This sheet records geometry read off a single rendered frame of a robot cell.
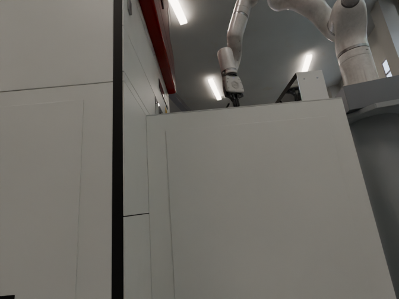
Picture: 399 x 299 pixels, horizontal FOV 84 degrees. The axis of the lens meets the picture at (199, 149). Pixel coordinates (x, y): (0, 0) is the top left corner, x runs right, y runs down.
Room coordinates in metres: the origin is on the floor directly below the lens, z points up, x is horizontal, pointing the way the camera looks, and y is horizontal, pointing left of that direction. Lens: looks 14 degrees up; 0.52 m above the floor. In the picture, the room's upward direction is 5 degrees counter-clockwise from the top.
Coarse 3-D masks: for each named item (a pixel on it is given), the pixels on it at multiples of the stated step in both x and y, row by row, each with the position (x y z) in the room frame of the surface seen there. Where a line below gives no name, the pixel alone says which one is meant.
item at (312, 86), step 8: (296, 72) 0.72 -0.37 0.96; (304, 72) 0.71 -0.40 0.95; (312, 72) 0.72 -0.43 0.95; (320, 72) 0.72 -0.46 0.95; (304, 80) 0.71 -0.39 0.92; (312, 80) 0.72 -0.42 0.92; (320, 80) 0.72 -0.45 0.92; (304, 88) 0.71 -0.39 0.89; (312, 88) 0.72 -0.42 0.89; (320, 88) 0.72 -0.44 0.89; (304, 96) 0.71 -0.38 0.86; (312, 96) 0.72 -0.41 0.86; (320, 96) 0.72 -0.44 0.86; (328, 96) 0.72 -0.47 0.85
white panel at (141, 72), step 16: (128, 0) 0.48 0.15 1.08; (128, 16) 0.49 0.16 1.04; (128, 32) 0.49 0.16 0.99; (144, 32) 0.67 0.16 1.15; (128, 48) 0.49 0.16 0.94; (144, 48) 0.67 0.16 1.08; (128, 64) 0.49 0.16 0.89; (144, 64) 0.66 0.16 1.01; (128, 80) 0.49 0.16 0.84; (144, 80) 0.65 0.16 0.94; (160, 80) 0.98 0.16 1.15; (144, 96) 0.64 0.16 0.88; (160, 96) 0.96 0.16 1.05; (144, 112) 0.64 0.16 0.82
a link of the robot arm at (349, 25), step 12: (348, 0) 0.75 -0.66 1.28; (360, 0) 0.74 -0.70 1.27; (336, 12) 0.78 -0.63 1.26; (348, 12) 0.76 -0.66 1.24; (360, 12) 0.76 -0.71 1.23; (336, 24) 0.81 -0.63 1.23; (348, 24) 0.79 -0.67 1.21; (360, 24) 0.79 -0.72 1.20; (336, 36) 0.84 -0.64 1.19; (348, 36) 0.81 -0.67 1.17; (360, 36) 0.80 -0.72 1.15; (336, 48) 0.87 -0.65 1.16; (348, 48) 0.83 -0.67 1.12
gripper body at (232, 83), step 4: (224, 76) 1.03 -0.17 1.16; (228, 76) 1.02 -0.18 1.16; (232, 76) 1.03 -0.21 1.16; (236, 76) 1.04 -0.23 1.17; (224, 80) 1.02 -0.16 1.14; (228, 80) 1.02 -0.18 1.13; (232, 80) 1.03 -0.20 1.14; (236, 80) 1.04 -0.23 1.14; (224, 84) 1.03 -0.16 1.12; (228, 84) 1.02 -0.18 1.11; (232, 84) 1.03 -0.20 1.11; (236, 84) 1.03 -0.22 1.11; (240, 84) 1.05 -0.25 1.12; (224, 88) 1.05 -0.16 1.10; (228, 88) 1.02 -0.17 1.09; (232, 88) 1.02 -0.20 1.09; (236, 88) 1.03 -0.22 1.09; (240, 88) 1.04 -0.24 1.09; (224, 92) 1.06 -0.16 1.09; (228, 92) 1.04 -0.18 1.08; (232, 92) 1.03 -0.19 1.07; (236, 92) 1.03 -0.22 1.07; (240, 92) 1.04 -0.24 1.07
